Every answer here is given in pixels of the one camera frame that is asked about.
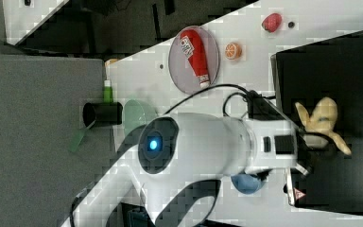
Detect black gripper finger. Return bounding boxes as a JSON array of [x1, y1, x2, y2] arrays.
[[298, 128, 329, 140], [306, 148, 337, 170]]

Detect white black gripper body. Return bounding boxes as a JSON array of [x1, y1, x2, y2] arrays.
[[245, 119, 303, 174]]

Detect peeled yellow banana toy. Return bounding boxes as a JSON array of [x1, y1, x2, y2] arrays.
[[295, 96, 352, 155]]

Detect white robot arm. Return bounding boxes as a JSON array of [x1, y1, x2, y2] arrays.
[[60, 113, 334, 227]]

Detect black toaster oven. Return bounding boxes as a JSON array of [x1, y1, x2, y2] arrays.
[[271, 30, 363, 215]]

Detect blue bowl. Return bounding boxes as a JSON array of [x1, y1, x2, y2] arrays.
[[231, 174, 265, 195]]

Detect orange slice toy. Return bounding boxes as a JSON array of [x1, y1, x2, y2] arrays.
[[225, 43, 242, 60]]

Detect red strawberry toy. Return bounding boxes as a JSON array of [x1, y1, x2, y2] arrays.
[[262, 13, 283, 33]]

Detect pink round plate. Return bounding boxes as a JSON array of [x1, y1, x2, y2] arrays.
[[168, 26, 220, 95]]

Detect red ketchup bottle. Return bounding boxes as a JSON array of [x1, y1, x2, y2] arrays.
[[180, 29, 211, 88]]

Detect green oval dish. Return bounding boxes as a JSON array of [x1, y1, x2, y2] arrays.
[[123, 99, 157, 134]]

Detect black cylindrical cup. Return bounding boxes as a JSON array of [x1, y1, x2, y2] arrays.
[[82, 102, 123, 127]]

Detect green bottle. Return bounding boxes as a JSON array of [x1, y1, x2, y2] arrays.
[[103, 79, 113, 103]]

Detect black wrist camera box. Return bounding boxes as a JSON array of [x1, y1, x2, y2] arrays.
[[248, 90, 288, 121]]

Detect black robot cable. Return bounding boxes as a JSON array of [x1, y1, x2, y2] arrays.
[[164, 83, 258, 118]]

